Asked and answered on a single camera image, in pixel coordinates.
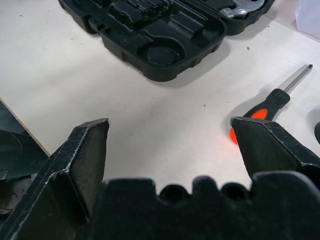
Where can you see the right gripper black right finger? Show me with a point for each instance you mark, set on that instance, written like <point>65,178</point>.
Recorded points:
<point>267,150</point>

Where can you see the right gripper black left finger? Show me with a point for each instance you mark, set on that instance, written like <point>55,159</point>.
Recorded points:
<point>62,180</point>

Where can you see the large black orange screwdriver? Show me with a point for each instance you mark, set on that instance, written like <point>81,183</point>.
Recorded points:
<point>277,97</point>

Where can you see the black tape roll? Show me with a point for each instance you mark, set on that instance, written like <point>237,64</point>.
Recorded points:
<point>318,132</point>

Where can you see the black tool case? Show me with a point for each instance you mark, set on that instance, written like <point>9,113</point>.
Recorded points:
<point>162,30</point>

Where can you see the silver claw hammer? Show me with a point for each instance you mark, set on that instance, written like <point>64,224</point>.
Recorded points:
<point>240,11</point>

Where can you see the clear plastic sleeve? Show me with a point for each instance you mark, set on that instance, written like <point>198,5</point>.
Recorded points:
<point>310,15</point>

